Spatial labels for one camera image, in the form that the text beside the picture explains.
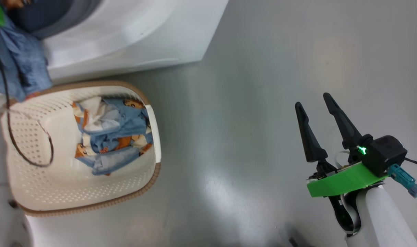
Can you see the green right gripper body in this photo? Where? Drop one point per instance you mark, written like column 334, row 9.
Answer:
column 345, row 180

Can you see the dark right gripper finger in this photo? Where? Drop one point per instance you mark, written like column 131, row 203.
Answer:
column 309, row 137
column 344, row 125

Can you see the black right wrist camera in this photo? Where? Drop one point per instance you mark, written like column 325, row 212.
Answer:
column 385, row 154

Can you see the blue garment orange prints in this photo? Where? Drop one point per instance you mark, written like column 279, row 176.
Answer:
column 20, row 58

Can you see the white front-load washing machine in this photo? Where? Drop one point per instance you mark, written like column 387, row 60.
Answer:
column 126, row 34

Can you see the cream basket brown rim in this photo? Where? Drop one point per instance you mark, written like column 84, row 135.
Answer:
column 68, row 192

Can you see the white blue cartoon-print garment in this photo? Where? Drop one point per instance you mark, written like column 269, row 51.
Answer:
column 116, row 137

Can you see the grey rubber door gasket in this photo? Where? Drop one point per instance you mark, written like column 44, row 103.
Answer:
column 68, row 20

